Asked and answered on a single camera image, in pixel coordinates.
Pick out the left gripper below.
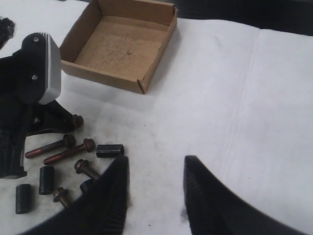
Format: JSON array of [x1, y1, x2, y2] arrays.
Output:
[[0, 48, 76, 180]]

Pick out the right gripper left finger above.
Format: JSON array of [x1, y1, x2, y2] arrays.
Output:
[[34, 156, 130, 235]]

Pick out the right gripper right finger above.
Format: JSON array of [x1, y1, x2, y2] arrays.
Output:
[[183, 155, 313, 235]]

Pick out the open brown cardboard box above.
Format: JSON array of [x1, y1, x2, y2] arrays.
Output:
[[59, 0, 179, 94]]

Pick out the rusty brown flanged bolt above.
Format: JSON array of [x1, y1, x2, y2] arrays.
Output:
[[24, 134, 76, 160], [74, 159, 101, 181], [70, 114, 85, 128], [52, 187, 72, 209], [43, 138, 96, 165]]

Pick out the black cylindrical sleeve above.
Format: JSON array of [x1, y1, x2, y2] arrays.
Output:
[[16, 184, 32, 215], [95, 144, 125, 160], [39, 166, 55, 196], [80, 179, 95, 194]]

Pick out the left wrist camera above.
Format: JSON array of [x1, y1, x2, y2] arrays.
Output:
[[21, 31, 62, 106]]

